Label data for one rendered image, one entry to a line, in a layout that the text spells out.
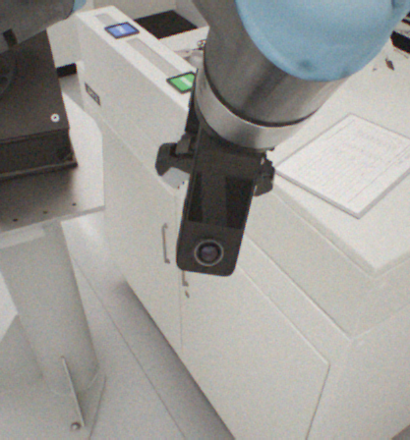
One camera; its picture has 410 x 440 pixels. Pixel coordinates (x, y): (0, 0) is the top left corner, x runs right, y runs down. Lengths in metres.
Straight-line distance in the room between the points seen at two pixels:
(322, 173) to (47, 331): 0.86
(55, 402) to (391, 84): 1.22
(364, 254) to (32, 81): 0.63
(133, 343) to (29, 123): 0.94
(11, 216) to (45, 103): 0.21
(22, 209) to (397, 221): 0.61
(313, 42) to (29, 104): 0.80
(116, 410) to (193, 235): 1.26
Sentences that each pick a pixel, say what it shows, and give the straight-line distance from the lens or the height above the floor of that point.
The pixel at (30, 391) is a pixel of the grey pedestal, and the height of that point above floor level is 0.01.
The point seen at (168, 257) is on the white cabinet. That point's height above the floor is 0.50.
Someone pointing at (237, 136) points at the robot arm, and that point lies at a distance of 0.31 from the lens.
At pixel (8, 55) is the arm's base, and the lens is 0.95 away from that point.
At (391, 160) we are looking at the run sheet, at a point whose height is 0.97.
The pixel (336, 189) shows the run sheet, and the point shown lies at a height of 0.97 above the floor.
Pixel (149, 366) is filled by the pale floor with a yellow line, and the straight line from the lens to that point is 1.66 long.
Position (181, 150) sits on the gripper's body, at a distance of 0.39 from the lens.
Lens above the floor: 1.42
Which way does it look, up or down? 44 degrees down
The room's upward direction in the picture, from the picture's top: straight up
